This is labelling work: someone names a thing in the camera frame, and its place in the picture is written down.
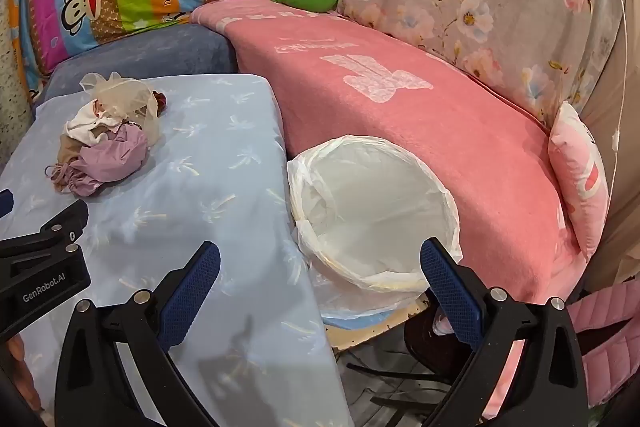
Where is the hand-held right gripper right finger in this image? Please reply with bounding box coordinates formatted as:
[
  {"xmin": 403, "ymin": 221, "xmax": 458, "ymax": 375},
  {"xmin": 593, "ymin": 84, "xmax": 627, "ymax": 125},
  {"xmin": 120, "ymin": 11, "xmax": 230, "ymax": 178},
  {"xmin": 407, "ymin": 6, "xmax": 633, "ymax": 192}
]
[{"xmin": 420, "ymin": 237, "xmax": 588, "ymax": 427}]

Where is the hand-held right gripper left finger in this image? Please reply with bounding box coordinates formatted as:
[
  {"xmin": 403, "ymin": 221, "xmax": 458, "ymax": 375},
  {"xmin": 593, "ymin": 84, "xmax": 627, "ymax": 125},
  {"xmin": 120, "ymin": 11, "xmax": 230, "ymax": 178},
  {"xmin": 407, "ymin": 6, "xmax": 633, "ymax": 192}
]
[{"xmin": 54, "ymin": 241, "xmax": 221, "ymax": 427}]

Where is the tan lace cloth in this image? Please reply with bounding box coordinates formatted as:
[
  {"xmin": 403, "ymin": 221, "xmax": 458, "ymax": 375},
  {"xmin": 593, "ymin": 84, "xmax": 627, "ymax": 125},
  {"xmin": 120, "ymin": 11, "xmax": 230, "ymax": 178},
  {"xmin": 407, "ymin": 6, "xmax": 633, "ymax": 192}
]
[{"xmin": 57, "ymin": 134, "xmax": 91, "ymax": 168}]

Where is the white cloth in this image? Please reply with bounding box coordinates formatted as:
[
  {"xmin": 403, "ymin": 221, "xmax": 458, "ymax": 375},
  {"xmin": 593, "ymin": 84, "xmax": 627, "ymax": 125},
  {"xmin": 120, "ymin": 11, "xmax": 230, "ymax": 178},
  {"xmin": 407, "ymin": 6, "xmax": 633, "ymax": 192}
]
[{"xmin": 65, "ymin": 102, "xmax": 123, "ymax": 142}]

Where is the white lined bin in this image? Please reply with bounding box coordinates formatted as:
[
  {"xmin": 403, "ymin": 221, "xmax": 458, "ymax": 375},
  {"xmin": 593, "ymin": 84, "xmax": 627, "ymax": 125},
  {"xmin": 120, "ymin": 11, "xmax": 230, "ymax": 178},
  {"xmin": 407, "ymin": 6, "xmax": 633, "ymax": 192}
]
[{"xmin": 287, "ymin": 134, "xmax": 463, "ymax": 323}]

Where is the black stool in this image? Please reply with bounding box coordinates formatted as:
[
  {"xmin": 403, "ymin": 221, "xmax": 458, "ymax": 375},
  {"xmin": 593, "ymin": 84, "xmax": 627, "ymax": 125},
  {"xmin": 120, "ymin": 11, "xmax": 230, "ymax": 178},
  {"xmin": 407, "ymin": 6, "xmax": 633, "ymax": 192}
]
[{"xmin": 347, "ymin": 302, "xmax": 481, "ymax": 427}]

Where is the beige wooden stool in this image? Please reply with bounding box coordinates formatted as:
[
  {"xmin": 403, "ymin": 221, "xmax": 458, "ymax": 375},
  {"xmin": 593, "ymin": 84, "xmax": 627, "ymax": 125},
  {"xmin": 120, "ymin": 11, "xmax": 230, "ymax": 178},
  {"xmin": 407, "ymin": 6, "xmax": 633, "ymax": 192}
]
[{"xmin": 322, "ymin": 299, "xmax": 431, "ymax": 350}]

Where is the light blue tablecloth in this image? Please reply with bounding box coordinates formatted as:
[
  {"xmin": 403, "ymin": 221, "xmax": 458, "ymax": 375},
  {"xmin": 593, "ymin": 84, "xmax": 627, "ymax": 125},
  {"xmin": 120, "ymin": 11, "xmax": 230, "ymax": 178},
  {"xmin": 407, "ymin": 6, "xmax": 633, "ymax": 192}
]
[{"xmin": 0, "ymin": 74, "xmax": 356, "ymax": 427}]

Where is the pink quilted jacket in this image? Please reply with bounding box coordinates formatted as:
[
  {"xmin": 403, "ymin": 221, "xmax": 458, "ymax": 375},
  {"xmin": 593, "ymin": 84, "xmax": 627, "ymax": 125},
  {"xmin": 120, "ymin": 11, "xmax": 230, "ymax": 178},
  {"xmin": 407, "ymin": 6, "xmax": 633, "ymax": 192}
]
[{"xmin": 567, "ymin": 279, "xmax": 640, "ymax": 408}]

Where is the pink blanket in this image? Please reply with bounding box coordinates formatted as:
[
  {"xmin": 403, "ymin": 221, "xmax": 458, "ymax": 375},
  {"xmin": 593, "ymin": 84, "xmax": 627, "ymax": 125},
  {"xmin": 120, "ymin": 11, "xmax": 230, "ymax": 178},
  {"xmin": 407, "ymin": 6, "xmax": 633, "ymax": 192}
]
[{"xmin": 192, "ymin": 0, "xmax": 591, "ymax": 408}]

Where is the pink pillow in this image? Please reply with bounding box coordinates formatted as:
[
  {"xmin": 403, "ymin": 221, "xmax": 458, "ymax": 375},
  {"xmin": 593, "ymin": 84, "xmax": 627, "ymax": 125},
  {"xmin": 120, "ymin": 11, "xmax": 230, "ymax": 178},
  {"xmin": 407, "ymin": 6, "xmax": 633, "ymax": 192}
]
[{"xmin": 547, "ymin": 101, "xmax": 611, "ymax": 258}]

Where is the blue grey cushion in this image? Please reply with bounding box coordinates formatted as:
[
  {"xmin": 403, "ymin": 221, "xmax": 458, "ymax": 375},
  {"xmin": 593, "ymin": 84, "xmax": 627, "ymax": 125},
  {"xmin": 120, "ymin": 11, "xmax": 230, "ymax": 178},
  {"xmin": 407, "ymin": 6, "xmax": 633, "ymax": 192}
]
[{"xmin": 32, "ymin": 23, "xmax": 240, "ymax": 108}]

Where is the white cable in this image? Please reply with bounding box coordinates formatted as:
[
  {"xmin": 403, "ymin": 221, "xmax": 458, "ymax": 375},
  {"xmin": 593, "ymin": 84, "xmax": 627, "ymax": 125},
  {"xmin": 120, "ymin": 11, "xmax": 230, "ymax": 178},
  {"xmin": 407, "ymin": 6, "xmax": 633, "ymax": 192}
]
[{"xmin": 612, "ymin": 0, "xmax": 631, "ymax": 208}]

